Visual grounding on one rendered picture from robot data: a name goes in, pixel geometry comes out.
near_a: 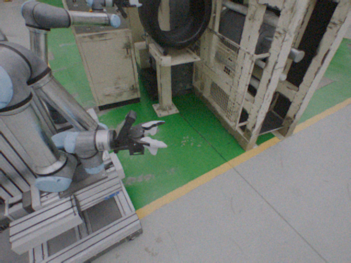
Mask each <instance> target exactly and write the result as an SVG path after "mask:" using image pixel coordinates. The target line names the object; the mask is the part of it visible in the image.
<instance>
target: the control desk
mask: <svg viewBox="0 0 351 263"><path fill-rule="evenodd" d="M62 2H63V5H64V8H65V9H67V10H68V11H77V12H92V8H91V7H90V6H88V3H87V0H62ZM122 9H123V10H124V12H126V13H127V16H128V17H127V18H126V19H125V18H123V17H122V15H121V12H120V10H119V9H118V7H117V5H116V4H115V7H111V8H110V7H103V11H104V13H109V14H115V15H117V16H119V18H120V25H119V27H112V26H104V27H97V26H71V31H72V33H73V36H74V39H75V42H76V45H77V47H78V50H79V53H80V56H81V59H82V62H83V66H84V69H85V72H86V75H87V78H88V81H89V85H90V88H91V91H92V94H93V98H94V101H95V104H96V106H97V107H98V109H99V111H104V110H109V109H112V108H117V107H121V106H126V105H131V104H136V103H139V102H140V99H139V98H140V90H139V83H138V75H137V67H136V63H135V55H134V47H133V39H132V31H131V23H130V18H129V10H128V8H124V7H122Z"/></svg>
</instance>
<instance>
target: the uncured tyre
mask: <svg viewBox="0 0 351 263"><path fill-rule="evenodd" d="M138 2H139V3H140V4H142V6H140V7H138V13H139V18H140V22H141V24H142V26H143V28H144V30H145V31H146V32H147V33H148V35H149V36H150V37H151V38H152V39H153V40H154V41H155V42H156V43H157V44H158V45H160V46H161V47H163V48H166V49H170V50H182V49H185V48H188V47H190V46H192V45H193V44H194V43H196V42H197V41H198V40H199V39H200V38H201V37H202V35H203V33H204V32H205V30H206V28H207V26H208V24H209V22H210V18H211V14H212V0H189V11H188V14H187V16H186V18H185V20H184V21H183V23H182V24H181V25H180V26H178V27H177V28H175V29H174V30H172V31H162V30H161V28H160V26H159V23H158V9H159V6H160V3H161V0H138Z"/></svg>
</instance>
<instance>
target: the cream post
mask: <svg viewBox="0 0 351 263"><path fill-rule="evenodd" d="M158 23H159V26H160V28H161V30H162V31H170V7H169V0H161V3H160V6H159V9H158ZM156 70H157V86H158V101H159V105H160V106H161V111H162V112H163V111H167V107H168V110H171V109H172V92H171V66H166V67H161V66H160V65H159V64H158V62H157V61H156Z"/></svg>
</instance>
